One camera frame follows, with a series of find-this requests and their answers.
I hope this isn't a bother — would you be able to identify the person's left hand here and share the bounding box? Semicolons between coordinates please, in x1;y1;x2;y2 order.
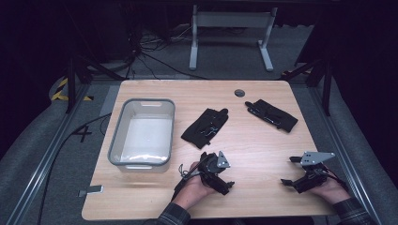
172;160;218;211

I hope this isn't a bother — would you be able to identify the black glove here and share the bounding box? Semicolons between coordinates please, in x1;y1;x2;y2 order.
244;98;299;134
180;107;230;150

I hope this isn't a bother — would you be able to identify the yellow black hazard tape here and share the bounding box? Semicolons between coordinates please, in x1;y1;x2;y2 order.
51;77;95;102

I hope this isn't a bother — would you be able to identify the white metal table frame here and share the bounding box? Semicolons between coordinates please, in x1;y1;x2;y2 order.
189;4;279;72

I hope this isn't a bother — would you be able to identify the black metal stand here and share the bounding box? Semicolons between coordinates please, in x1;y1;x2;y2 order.
279;58;333;117
65;55;127;114

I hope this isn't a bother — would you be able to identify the right hand-held gripper cable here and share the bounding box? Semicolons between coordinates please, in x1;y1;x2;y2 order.
322;165;349;192

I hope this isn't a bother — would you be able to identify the grey rimmed white plastic bin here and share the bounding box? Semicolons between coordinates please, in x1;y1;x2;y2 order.
107;97;176;173

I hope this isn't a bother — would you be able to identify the black floor cable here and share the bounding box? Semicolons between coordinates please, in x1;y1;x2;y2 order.
37;112;113;225

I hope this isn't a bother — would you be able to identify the small metal bracket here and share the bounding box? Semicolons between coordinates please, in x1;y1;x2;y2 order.
78;185;104;198

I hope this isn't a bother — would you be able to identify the aluminium floor rail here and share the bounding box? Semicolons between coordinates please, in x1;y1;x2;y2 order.
5;83;92;225
307;85;382;225

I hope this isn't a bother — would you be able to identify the left hand-held gripper cable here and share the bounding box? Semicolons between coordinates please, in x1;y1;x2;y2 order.
170;155;208;202

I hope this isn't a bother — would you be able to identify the person's right hand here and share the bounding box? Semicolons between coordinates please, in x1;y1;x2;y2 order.
308;177;352;205

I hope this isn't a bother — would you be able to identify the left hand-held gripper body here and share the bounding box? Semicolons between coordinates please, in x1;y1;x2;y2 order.
197;150;232;192

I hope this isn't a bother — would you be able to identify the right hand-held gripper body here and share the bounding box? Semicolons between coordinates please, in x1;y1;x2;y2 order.
294;151;336;194

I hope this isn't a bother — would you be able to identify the tangle of floor cables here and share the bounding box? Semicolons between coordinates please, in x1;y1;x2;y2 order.
124;23;208;81

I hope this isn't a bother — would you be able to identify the hand-held gripper cable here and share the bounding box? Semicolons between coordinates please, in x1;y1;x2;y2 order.
322;165;349;192
170;155;208;202

